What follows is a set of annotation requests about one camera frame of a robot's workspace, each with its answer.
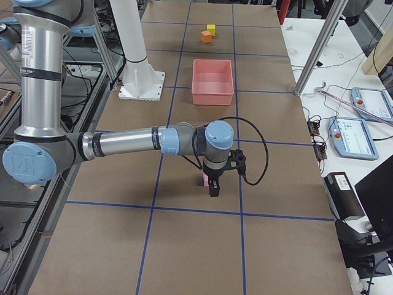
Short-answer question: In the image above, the black monitor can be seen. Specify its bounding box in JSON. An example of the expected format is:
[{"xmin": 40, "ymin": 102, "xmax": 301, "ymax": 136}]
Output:
[{"xmin": 355, "ymin": 156, "xmax": 392, "ymax": 237}]

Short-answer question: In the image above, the far teach pendant tablet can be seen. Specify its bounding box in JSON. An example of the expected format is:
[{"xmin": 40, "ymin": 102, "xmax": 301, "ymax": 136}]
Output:
[{"xmin": 351, "ymin": 87, "xmax": 392, "ymax": 122}]

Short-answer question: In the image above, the white pedestal column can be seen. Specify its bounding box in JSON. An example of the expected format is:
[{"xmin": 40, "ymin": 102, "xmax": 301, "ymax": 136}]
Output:
[{"xmin": 110, "ymin": 0, "xmax": 165, "ymax": 101}]

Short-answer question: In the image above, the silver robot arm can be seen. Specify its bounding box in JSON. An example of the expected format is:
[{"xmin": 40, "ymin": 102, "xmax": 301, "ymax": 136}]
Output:
[{"xmin": 2, "ymin": 1, "xmax": 236, "ymax": 197}]

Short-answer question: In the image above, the near teach pendant tablet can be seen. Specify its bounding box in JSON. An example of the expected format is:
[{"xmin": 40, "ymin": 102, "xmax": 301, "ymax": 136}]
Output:
[{"xmin": 329, "ymin": 116, "xmax": 379, "ymax": 160}]

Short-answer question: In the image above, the pink plastic bin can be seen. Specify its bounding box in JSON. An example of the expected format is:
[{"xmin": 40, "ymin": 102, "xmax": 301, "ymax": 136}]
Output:
[{"xmin": 192, "ymin": 59, "xmax": 234, "ymax": 106}]

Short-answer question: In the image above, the black box with label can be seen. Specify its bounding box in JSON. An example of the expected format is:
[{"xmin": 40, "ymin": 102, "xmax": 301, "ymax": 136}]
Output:
[{"xmin": 324, "ymin": 172, "xmax": 365, "ymax": 221}]

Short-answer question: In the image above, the yellow foam block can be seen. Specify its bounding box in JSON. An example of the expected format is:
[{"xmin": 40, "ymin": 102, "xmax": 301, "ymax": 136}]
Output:
[{"xmin": 206, "ymin": 24, "xmax": 216, "ymax": 37}]

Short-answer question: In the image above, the pink foam block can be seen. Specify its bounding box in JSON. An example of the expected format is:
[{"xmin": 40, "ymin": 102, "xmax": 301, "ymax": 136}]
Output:
[{"xmin": 203, "ymin": 173, "xmax": 209, "ymax": 187}]

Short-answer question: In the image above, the teach pendant tablet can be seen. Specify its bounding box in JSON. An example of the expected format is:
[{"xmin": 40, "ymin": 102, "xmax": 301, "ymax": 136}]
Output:
[
  {"xmin": 351, "ymin": 87, "xmax": 392, "ymax": 122},
  {"xmin": 329, "ymin": 116, "xmax": 379, "ymax": 160}
]

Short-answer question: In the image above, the orange foam block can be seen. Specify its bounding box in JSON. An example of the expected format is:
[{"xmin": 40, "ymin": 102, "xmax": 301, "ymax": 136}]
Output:
[{"xmin": 200, "ymin": 30, "xmax": 212, "ymax": 44}]

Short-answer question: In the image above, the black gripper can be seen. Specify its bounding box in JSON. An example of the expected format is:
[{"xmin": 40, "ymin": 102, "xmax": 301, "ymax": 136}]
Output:
[{"xmin": 203, "ymin": 167, "xmax": 225, "ymax": 197}]

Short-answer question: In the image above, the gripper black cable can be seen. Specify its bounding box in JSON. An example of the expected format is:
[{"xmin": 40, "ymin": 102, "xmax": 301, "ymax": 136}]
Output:
[{"xmin": 219, "ymin": 116, "xmax": 269, "ymax": 186}]

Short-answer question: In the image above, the black monitor stand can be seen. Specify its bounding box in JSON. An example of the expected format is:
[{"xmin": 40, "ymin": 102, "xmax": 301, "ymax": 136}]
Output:
[{"xmin": 335, "ymin": 220, "xmax": 392, "ymax": 279}]

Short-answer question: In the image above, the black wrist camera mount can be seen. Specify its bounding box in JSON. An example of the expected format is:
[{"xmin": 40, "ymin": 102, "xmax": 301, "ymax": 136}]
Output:
[{"xmin": 227, "ymin": 149, "xmax": 246, "ymax": 176}]

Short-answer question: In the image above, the aluminium frame post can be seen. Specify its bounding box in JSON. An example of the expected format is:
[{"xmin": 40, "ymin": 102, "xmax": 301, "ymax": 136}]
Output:
[{"xmin": 294, "ymin": 0, "xmax": 348, "ymax": 96}]

